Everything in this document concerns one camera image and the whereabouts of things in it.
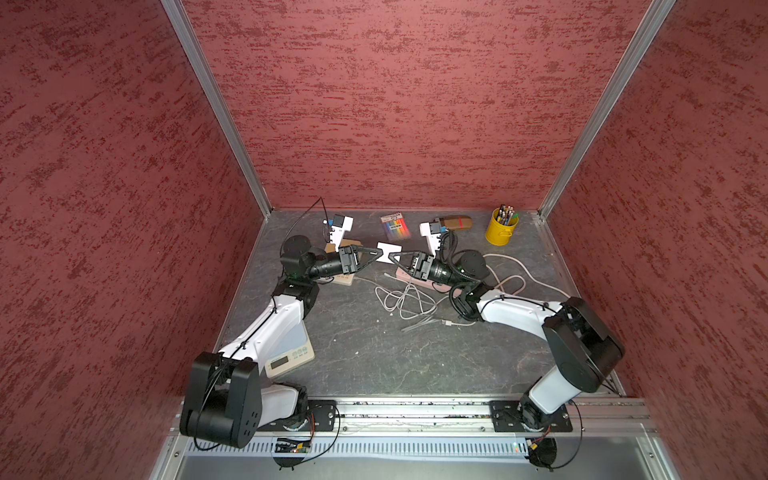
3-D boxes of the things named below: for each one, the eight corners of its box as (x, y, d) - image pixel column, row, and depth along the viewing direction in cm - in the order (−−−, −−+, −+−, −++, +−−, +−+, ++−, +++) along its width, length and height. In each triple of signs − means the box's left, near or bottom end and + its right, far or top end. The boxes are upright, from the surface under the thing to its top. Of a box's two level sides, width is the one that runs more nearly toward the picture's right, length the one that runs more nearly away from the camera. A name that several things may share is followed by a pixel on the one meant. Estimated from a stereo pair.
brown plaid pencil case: (443, 231, 117) (445, 225, 114) (442, 219, 121) (443, 213, 118) (471, 231, 117) (473, 225, 114) (468, 219, 121) (470, 213, 119)
